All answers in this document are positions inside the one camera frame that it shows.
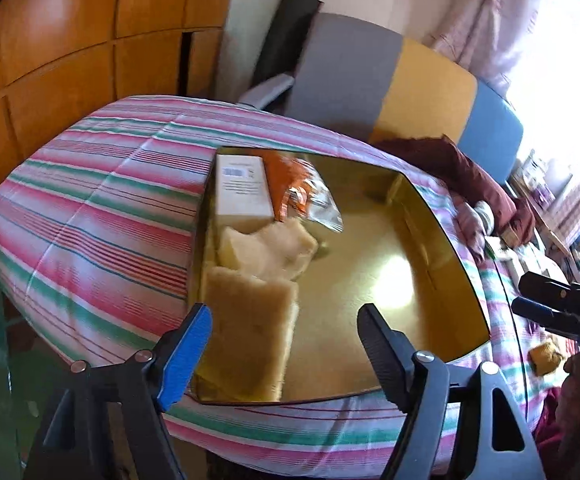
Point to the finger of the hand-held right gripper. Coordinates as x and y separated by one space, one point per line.
549 287
544 314

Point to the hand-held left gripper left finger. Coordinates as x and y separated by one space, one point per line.
190 355

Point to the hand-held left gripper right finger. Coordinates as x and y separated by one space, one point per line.
384 355

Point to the cracker packet with green ends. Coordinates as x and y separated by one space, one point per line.
545 356

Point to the gold lined box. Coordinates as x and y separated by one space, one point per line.
394 240

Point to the white carton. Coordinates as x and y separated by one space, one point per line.
242 190

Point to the orange snack packet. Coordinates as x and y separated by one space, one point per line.
295 180

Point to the wooden desk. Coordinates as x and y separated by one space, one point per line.
549 220

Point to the white rolled towel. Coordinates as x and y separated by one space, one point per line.
485 216

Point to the person's pink clothing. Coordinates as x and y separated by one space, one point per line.
579 410

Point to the pink rolled towel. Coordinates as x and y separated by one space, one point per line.
467 225

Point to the white boxes on desk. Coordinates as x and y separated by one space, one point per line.
537 172

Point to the small beige folded towel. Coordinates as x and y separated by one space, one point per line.
275 250

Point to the maroon cloth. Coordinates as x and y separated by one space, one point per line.
449 165

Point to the striped blanket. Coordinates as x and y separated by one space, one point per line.
95 200

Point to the multicolour chair back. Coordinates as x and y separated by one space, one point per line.
429 90

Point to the pink patterned curtain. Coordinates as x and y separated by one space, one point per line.
484 10

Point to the wooden wardrobe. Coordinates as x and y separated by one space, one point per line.
70 35

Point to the black rolled mat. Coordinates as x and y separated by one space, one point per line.
290 25

